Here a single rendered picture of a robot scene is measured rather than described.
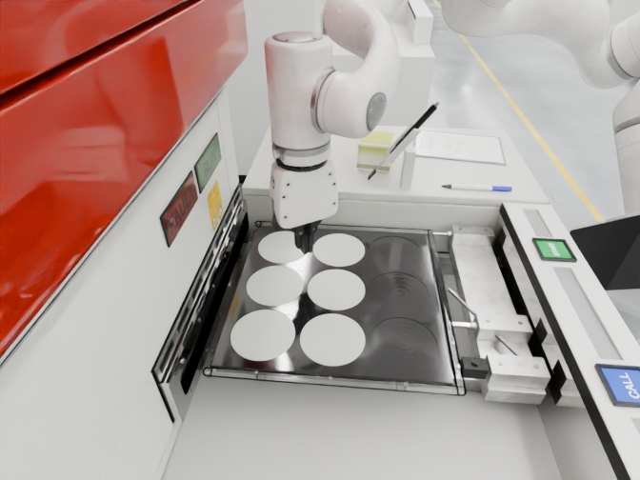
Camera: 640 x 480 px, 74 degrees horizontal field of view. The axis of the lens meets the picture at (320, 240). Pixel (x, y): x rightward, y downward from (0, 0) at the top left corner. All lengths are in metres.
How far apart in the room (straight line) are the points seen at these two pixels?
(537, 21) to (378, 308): 0.59
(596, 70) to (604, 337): 0.61
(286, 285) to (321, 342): 0.14
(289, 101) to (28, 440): 0.42
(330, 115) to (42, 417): 0.41
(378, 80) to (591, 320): 0.45
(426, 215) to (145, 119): 0.63
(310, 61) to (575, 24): 0.58
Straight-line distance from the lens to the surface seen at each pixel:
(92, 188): 0.34
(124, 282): 0.49
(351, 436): 0.67
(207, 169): 0.69
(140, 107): 0.40
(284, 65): 0.54
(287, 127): 0.57
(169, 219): 0.57
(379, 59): 0.55
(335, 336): 0.67
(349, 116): 0.51
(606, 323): 0.72
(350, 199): 0.88
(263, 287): 0.74
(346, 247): 0.82
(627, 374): 0.67
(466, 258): 0.87
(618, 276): 1.00
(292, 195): 0.62
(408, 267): 0.79
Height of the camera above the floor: 1.42
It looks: 38 degrees down
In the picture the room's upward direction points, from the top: straight up
